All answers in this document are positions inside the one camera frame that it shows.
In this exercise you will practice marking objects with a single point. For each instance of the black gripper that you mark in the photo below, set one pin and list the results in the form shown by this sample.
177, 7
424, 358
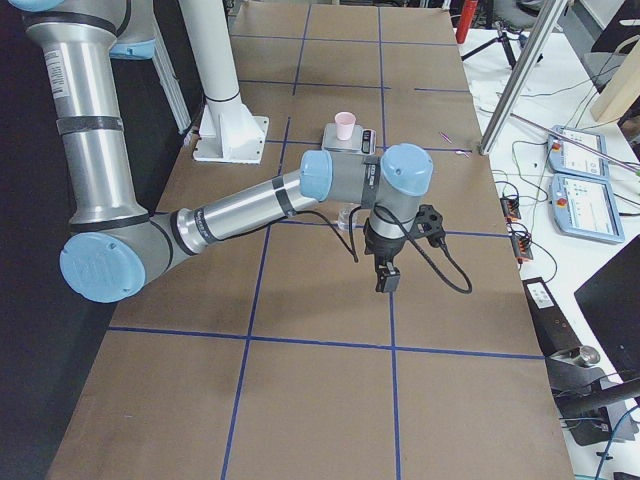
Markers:
381, 245

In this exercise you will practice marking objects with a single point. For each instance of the pink plastic cup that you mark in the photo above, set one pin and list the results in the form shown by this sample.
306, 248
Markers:
344, 123

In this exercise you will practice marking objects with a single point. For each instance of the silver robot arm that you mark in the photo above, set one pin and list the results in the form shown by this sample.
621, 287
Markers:
117, 247

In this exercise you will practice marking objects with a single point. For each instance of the silver digital kitchen scale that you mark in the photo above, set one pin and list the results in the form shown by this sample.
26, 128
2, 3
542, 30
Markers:
362, 140

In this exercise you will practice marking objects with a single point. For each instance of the black box with label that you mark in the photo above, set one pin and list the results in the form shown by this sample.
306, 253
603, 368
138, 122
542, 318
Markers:
553, 330

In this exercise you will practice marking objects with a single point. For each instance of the near blue teach pendant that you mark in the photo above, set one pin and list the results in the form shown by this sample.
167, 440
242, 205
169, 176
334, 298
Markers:
585, 208

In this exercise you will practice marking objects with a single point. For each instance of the blue teach pendant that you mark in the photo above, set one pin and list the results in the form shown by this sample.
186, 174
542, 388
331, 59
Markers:
568, 158
585, 208

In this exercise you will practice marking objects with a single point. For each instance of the far blue teach pendant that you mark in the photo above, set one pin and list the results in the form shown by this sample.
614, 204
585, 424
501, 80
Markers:
568, 158

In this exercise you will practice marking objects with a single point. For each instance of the black tripod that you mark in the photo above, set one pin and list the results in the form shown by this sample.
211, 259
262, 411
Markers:
505, 38

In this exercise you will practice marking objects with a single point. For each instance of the red cylinder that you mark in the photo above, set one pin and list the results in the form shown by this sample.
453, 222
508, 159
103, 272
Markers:
466, 18

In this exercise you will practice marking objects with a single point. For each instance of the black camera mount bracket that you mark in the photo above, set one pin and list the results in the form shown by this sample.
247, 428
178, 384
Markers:
428, 224

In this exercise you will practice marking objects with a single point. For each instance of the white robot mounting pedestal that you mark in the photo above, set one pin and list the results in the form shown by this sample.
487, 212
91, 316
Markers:
228, 131

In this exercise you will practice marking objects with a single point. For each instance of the aluminium frame post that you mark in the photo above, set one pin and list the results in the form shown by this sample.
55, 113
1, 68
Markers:
543, 27

